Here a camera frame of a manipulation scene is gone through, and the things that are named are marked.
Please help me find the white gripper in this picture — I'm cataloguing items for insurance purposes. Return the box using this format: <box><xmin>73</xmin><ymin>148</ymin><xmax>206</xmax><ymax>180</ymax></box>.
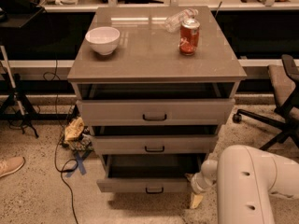
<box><xmin>185</xmin><ymin>172</ymin><xmax>213</xmax><ymax>209</ymax></box>

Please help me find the grey bottom drawer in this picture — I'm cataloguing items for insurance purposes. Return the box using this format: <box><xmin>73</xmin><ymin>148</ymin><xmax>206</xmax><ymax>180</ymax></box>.
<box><xmin>97</xmin><ymin>153</ymin><xmax>206</xmax><ymax>194</ymax></box>

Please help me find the grey drawer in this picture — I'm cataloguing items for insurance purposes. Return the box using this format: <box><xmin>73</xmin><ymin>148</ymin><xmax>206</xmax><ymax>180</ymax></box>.
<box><xmin>77</xmin><ymin>99</ymin><xmax>235</xmax><ymax>126</ymax></box>
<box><xmin>97</xmin><ymin>153</ymin><xmax>206</xmax><ymax>194</ymax></box>
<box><xmin>92</xmin><ymin>135</ymin><xmax>218</xmax><ymax>154</ymax></box>

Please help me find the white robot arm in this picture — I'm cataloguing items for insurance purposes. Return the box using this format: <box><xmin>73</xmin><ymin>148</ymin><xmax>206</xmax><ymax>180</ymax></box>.
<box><xmin>186</xmin><ymin>145</ymin><xmax>299</xmax><ymax>224</ymax></box>

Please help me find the grey top drawer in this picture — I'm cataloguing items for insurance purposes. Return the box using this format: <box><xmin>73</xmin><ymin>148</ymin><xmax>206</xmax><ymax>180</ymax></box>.
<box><xmin>77</xmin><ymin>99</ymin><xmax>235</xmax><ymax>126</ymax></box>

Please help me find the grey middle drawer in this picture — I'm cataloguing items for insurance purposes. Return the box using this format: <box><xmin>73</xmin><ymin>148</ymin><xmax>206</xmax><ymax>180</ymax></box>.
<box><xmin>92</xmin><ymin>135</ymin><xmax>218</xmax><ymax>154</ymax></box>

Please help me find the grey drawer cabinet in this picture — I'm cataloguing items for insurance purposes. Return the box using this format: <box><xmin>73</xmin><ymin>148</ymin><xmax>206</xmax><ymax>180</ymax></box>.
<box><xmin>66</xmin><ymin>6</ymin><xmax>248</xmax><ymax>181</ymax></box>

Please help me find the blue tape cross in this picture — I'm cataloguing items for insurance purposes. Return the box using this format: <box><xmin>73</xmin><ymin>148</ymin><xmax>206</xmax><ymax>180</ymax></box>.
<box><xmin>65</xmin><ymin>150</ymin><xmax>92</xmax><ymax>177</ymax></box>

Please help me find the yellow chip bag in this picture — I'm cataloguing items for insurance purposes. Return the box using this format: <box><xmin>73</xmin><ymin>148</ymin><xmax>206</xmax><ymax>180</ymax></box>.
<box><xmin>64</xmin><ymin>117</ymin><xmax>84</xmax><ymax>141</ymax></box>

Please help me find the black office chair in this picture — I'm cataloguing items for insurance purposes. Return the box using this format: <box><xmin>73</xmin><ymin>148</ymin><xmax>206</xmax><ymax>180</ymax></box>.
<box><xmin>233</xmin><ymin>54</ymin><xmax>299</xmax><ymax>150</ymax></box>

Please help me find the red soda can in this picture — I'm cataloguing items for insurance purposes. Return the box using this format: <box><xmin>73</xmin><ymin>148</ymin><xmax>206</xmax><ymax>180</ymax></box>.
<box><xmin>179</xmin><ymin>19</ymin><xmax>200</xmax><ymax>55</ymax></box>

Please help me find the clear plastic bottle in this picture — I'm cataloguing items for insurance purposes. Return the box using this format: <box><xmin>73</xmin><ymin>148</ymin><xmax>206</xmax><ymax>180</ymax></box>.
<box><xmin>164</xmin><ymin>8</ymin><xmax>198</xmax><ymax>33</ymax></box>

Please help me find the white ceramic bowl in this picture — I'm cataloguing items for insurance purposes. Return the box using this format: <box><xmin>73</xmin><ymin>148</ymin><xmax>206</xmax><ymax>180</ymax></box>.
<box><xmin>85</xmin><ymin>27</ymin><xmax>121</xmax><ymax>55</ymax></box>

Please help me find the tan shoe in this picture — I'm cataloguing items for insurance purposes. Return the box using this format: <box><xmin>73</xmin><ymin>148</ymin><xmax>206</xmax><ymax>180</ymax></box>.
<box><xmin>0</xmin><ymin>156</ymin><xmax>25</xmax><ymax>177</ymax></box>

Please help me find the black tripod stand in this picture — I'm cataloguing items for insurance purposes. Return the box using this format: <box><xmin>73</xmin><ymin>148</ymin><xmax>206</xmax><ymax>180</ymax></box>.
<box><xmin>0</xmin><ymin>45</ymin><xmax>38</xmax><ymax>138</ymax></box>

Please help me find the black floor cable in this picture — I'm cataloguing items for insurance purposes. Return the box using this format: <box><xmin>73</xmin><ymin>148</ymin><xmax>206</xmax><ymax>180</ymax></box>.
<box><xmin>42</xmin><ymin>59</ymin><xmax>80</xmax><ymax>224</ymax></box>

